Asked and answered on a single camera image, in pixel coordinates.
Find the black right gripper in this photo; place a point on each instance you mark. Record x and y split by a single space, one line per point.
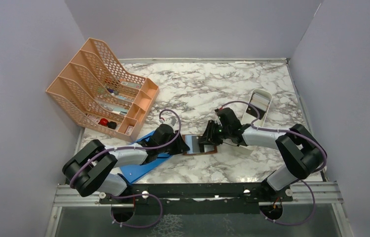
208 138

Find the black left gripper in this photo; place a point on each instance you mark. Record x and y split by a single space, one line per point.
180 147

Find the brown leather card holder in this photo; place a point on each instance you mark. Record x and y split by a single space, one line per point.
195 149

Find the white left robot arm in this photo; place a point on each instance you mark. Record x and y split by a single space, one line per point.
89 170

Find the black round item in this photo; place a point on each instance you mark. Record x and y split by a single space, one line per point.
112 125

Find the red round item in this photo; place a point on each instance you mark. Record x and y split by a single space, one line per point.
103 122

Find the peach plastic file organizer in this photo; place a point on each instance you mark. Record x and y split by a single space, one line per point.
95 85

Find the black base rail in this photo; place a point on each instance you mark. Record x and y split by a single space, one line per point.
189 199

